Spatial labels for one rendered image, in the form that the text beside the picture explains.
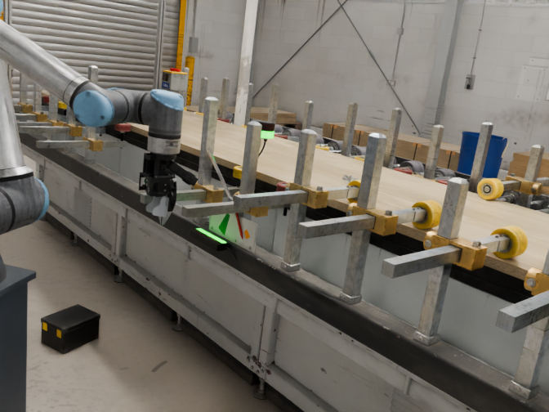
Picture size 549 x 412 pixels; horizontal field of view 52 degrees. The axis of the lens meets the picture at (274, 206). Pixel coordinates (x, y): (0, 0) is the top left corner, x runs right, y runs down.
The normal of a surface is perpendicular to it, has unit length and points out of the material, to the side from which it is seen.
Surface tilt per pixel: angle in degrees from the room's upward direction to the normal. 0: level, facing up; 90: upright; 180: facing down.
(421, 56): 90
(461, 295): 90
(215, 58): 90
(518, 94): 90
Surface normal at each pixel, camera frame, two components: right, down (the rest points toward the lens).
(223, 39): 0.72, 0.26
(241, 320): -0.75, 0.07
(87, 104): -0.19, 0.26
